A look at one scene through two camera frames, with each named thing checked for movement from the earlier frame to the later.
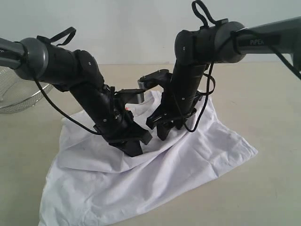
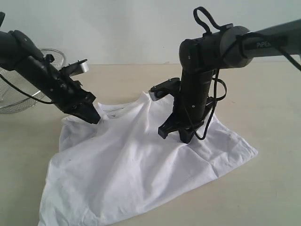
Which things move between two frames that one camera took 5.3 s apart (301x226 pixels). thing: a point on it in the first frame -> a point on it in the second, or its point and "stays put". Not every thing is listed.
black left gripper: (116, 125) -> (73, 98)
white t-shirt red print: (92, 181) stays put
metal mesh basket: (18, 94) stays put
